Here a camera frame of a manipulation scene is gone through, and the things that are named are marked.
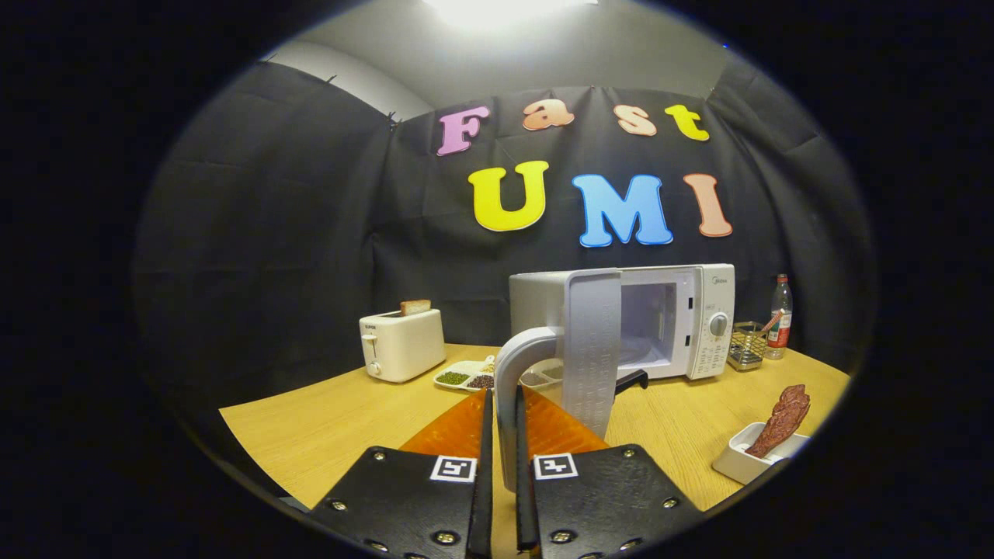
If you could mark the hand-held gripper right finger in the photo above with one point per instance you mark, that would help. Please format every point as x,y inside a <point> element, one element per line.
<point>526,497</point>

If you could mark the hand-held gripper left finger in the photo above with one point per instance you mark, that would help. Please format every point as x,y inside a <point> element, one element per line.
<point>483,497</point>

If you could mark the white toaster oven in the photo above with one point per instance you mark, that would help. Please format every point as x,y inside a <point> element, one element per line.
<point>699,295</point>

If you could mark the red-brown meat slice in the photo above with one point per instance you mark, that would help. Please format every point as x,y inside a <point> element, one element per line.
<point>784,419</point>

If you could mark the cream pop-up toaster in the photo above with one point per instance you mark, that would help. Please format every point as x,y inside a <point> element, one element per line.
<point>404,345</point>

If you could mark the white divided snack plate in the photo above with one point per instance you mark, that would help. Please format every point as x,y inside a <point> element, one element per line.
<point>458,378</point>

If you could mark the toast bread slice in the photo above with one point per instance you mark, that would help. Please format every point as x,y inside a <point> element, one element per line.
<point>415,307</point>

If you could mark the small white ribbed dish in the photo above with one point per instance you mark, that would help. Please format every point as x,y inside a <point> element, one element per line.
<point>738,462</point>

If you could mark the red and white striped straw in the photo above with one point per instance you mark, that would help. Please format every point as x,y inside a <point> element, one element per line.
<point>773,321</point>

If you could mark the clear plastic water bottle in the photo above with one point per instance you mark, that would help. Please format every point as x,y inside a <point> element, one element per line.
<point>780,326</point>

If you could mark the black backdrop cloth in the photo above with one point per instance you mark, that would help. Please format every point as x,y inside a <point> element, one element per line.
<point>272,217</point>

